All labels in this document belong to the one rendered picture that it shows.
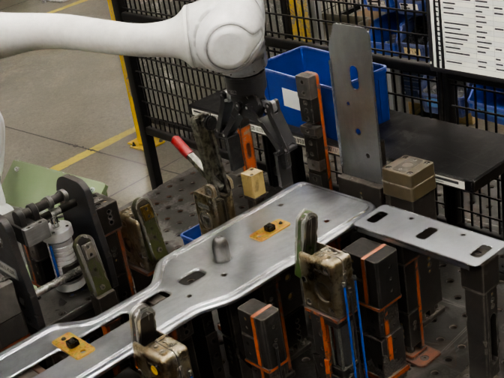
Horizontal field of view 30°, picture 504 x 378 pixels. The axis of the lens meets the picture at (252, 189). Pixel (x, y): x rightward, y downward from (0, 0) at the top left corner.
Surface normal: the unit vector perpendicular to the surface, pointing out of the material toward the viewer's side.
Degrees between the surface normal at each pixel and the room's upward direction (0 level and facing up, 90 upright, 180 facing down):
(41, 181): 42
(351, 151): 90
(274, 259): 0
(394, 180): 89
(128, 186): 0
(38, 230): 90
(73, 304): 0
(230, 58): 90
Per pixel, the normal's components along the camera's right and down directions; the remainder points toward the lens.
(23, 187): -0.54, -0.38
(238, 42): 0.07, 0.47
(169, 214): -0.14, -0.89
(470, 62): -0.73, 0.40
